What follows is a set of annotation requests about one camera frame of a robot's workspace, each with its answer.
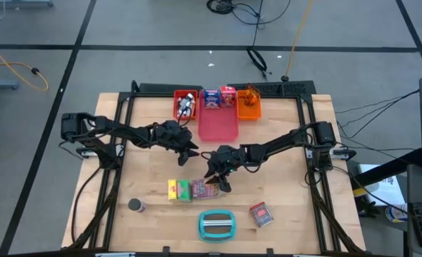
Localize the yellow Corn Pops box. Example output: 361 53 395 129
166 178 179 201

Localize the red mesh basket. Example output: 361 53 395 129
173 89 199 121

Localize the small round printed container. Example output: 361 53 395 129
384 203 408 223

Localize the green Apple Jacks box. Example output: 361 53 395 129
176 179 194 203

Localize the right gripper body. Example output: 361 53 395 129
206 145 243 193

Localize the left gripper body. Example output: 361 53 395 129
152 120 194 167

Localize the red spice tin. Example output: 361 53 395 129
249 201 274 228

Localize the long yellow cable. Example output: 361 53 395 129
283 0 314 82

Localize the black looped strap cable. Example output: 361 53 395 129
246 46 273 81

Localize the purple Raisin Bran box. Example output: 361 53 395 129
190 178 221 200

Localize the pink plastic tray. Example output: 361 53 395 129
197 89 239 142

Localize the grey workbench foot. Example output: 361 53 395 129
0 79 20 91
0 0 54 9

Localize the yellow looped cable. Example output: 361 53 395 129
0 37 50 92

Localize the black clamp tool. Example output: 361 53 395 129
356 195 380 218

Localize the black floor cable bundle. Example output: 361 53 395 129
206 0 292 26

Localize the teal box grater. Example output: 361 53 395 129
196 209 237 244

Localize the brown snack packet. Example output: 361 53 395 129
244 84 261 107

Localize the black table frame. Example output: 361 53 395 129
67 80 368 257

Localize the orange mesh basket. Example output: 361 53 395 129
236 89 262 121

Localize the black support bar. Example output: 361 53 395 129
351 148 422 190

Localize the red mini cereal box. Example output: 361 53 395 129
219 85 238 109

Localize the blue Frosted Flakes box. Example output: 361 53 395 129
203 89 221 110

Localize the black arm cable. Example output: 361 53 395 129
70 164 104 247

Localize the white paper sheet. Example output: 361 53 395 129
356 163 406 207

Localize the black-lidded spice jar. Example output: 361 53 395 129
127 198 148 214

